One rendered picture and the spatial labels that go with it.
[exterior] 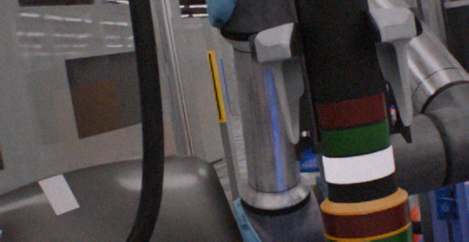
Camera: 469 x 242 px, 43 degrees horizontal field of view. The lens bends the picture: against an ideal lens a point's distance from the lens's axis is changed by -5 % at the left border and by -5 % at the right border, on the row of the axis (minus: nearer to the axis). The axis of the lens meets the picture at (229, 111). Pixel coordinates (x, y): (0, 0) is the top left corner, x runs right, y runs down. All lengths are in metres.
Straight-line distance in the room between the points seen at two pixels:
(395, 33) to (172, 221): 0.20
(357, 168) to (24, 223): 0.21
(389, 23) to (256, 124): 0.67
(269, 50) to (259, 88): 0.62
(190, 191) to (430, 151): 0.24
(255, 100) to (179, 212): 0.52
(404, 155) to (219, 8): 0.38
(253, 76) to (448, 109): 0.36
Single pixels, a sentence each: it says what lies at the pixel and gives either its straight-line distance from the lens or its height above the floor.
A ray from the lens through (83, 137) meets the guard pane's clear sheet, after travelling 1.34.
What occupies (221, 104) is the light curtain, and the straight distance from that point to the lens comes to 6.11.
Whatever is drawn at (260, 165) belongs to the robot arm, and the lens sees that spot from 0.96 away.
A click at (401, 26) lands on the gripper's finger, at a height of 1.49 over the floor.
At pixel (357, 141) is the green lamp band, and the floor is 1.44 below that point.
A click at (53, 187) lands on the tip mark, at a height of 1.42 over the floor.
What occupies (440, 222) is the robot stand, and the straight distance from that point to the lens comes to 1.23.
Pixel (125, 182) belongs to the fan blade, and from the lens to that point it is 0.42.
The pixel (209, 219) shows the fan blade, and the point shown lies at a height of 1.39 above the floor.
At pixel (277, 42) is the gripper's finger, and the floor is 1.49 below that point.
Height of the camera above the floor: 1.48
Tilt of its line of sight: 4 degrees down
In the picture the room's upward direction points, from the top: 10 degrees counter-clockwise
